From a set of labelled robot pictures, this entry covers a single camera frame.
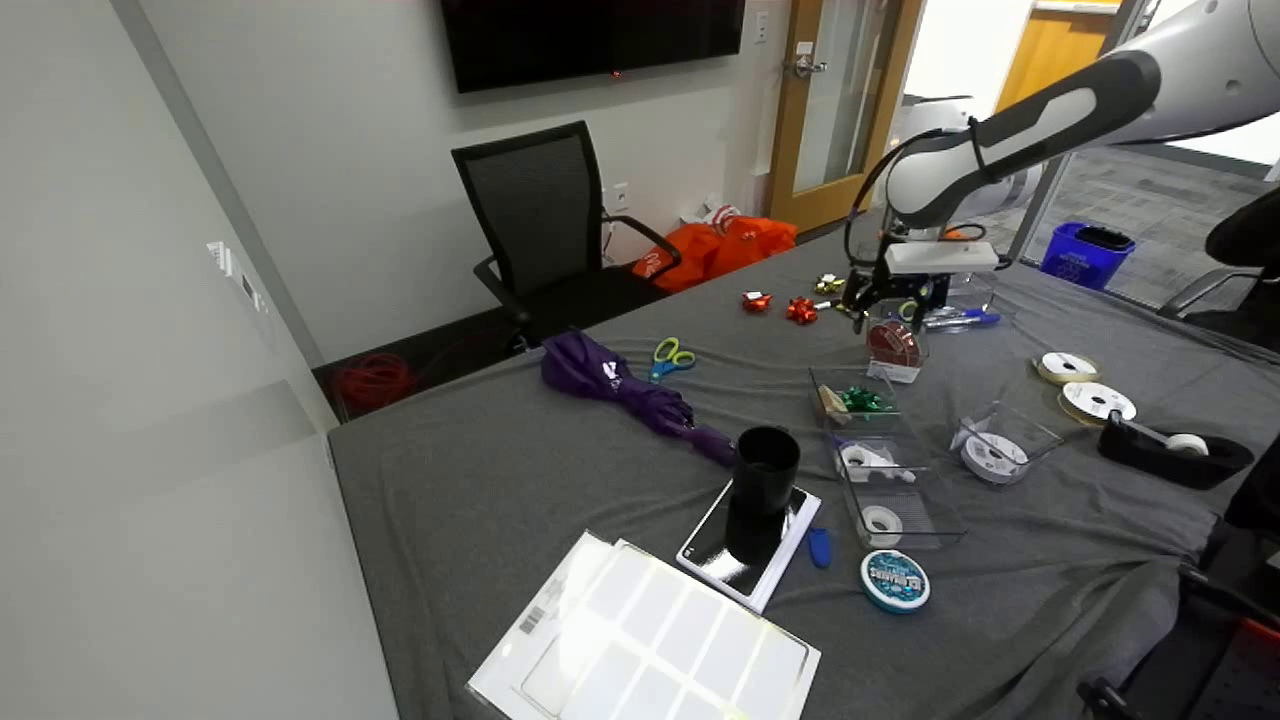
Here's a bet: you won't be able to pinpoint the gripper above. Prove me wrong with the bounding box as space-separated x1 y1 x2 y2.
841 270 952 323

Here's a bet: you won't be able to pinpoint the red ribbon spool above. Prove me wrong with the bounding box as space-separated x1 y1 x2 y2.
865 319 925 385

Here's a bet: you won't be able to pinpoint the white ribbon spool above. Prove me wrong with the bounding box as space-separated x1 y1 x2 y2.
961 431 1030 486

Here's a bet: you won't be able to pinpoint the small clear case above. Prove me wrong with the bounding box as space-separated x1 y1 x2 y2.
949 399 1065 489

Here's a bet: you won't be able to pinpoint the long clear compartment case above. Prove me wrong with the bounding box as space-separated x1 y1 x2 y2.
807 362 969 552

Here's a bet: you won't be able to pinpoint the blue pen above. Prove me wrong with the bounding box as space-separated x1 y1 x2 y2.
920 305 1002 332

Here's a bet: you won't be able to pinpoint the clear plastic box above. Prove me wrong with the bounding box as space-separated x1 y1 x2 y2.
945 271 999 314

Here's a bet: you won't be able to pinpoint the white tape dispenser roll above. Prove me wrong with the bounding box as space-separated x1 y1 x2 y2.
839 442 917 486

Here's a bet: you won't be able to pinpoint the wooden door with glass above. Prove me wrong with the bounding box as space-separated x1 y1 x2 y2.
767 0 923 234

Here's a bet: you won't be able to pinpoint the blue recycling bin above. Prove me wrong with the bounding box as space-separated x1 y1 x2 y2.
1039 221 1137 292

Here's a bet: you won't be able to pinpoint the orange bag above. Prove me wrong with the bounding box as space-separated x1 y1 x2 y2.
632 215 799 295

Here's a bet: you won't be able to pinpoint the white and red bag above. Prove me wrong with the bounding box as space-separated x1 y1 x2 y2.
682 199 743 231

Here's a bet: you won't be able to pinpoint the black cup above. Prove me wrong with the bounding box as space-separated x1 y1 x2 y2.
726 425 802 536

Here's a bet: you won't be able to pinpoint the yellow and blue scissors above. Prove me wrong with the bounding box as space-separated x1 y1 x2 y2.
647 336 698 385

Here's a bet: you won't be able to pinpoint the round blue tin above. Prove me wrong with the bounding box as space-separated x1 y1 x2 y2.
859 548 933 615

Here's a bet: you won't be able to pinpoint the purple folded umbrella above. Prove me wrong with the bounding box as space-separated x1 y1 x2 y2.
540 329 740 468

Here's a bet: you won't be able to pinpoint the black tape dispenser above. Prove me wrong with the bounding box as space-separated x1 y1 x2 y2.
1097 409 1256 492

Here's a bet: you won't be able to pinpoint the black mesh office chair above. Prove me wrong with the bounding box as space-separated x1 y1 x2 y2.
451 121 683 353

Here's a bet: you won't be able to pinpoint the grey table cloth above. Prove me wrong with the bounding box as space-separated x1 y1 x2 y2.
327 214 1280 720

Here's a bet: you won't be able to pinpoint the white label sheets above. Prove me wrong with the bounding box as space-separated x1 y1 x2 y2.
466 529 824 720

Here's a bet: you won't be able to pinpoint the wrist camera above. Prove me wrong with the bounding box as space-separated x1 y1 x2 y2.
884 242 1002 276

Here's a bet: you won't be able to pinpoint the wall television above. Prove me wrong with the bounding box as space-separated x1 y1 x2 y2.
440 0 747 95

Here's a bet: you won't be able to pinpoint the red coil of cable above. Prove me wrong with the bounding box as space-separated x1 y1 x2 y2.
332 352 420 412

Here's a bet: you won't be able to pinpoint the white wall panel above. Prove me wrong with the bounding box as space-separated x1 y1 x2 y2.
206 240 270 315

